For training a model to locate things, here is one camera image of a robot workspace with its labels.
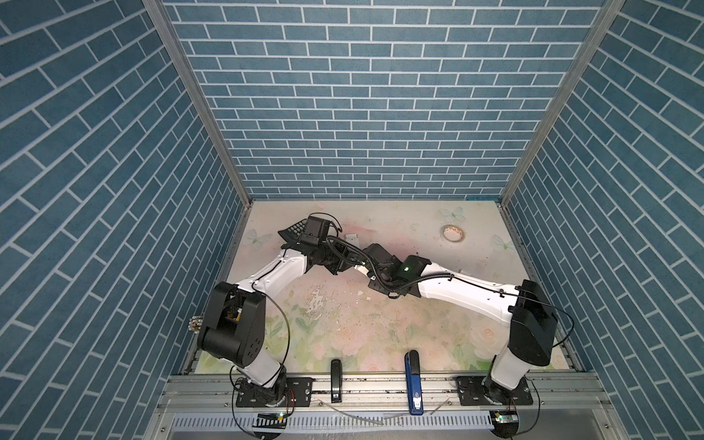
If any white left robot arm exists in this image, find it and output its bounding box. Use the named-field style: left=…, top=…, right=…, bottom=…
left=197, top=245, right=360, bottom=390

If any blue stapler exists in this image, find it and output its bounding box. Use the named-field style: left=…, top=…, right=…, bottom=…
left=404, top=349, right=425, bottom=415

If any aluminium front rail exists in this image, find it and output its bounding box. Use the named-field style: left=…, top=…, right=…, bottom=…
left=145, top=371, right=627, bottom=439

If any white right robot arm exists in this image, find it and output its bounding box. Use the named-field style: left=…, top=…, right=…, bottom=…
left=349, top=244, right=557, bottom=393

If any small white remote control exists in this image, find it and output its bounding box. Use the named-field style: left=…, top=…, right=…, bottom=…
left=345, top=234, right=360, bottom=248

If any black stapler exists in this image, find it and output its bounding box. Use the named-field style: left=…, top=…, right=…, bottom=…
left=330, top=359, right=343, bottom=403

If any aluminium corner post right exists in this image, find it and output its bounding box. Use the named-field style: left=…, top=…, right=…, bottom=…
left=499, top=0, right=625, bottom=211

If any black corrugated cable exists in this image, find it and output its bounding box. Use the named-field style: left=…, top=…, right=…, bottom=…
left=323, top=235, right=474, bottom=298

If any aluminium corner post left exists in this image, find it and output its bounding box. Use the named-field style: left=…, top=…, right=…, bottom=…
left=143, top=0, right=252, bottom=210

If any aluminium corner post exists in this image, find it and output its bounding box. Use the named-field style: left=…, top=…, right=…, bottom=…
left=499, top=0, right=625, bottom=211
left=143, top=0, right=252, bottom=210

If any yellow pen cup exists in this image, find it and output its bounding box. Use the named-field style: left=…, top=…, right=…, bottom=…
left=188, top=316, right=203, bottom=334

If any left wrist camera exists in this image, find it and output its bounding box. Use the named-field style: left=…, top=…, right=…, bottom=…
left=298, top=216, right=333, bottom=247

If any black desktop calculator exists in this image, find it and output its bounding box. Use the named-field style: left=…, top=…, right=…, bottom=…
left=278, top=219, right=307, bottom=244

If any tape roll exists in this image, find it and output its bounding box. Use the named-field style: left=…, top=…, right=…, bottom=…
left=441, top=225, right=466, bottom=243

